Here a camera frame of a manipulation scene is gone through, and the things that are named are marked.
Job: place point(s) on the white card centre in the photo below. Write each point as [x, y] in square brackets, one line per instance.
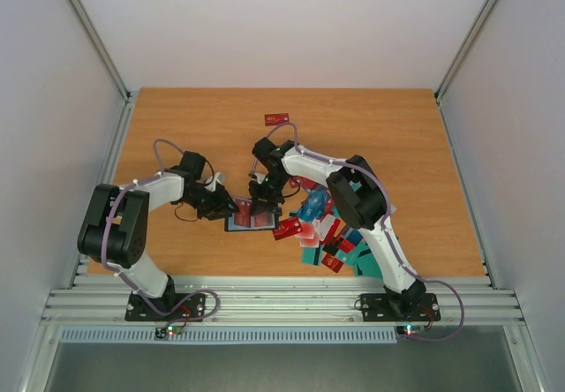
[326, 227]

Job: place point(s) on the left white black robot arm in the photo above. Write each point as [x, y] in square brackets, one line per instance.
[114, 229]

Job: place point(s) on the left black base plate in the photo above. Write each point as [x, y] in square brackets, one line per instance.
[162, 309]

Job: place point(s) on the teal card bottom left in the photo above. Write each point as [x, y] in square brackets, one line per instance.
[312, 256]

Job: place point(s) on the blue card centre pile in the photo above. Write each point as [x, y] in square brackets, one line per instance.
[313, 206]

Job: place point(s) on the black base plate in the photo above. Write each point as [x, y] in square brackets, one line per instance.
[380, 307]
[162, 309]

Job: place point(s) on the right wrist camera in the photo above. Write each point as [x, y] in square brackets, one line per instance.
[257, 176]

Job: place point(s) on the teal card bottom right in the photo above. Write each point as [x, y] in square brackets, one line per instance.
[367, 265]

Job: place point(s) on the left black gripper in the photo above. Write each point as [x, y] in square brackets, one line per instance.
[222, 206]

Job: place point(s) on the red card bottom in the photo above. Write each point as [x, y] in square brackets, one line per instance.
[332, 263]

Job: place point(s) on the grey slotted cable duct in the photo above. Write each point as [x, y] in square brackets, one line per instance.
[230, 335]

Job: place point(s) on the teal card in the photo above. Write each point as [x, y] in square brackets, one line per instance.
[312, 256]
[367, 265]

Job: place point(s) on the blue striped card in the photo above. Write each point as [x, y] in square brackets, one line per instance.
[350, 236]

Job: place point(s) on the black leather card holder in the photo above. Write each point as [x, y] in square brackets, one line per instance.
[230, 227]

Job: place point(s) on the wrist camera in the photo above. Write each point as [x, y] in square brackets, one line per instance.
[214, 181]
[257, 176]

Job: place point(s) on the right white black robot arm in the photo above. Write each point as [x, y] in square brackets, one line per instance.
[360, 200]

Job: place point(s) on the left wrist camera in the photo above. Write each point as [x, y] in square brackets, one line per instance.
[214, 181]

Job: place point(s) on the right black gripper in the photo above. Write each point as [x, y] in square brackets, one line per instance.
[266, 197]

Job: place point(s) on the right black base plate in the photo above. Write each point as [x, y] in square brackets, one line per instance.
[380, 307]

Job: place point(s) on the lone red card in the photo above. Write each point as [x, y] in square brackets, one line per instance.
[275, 119]

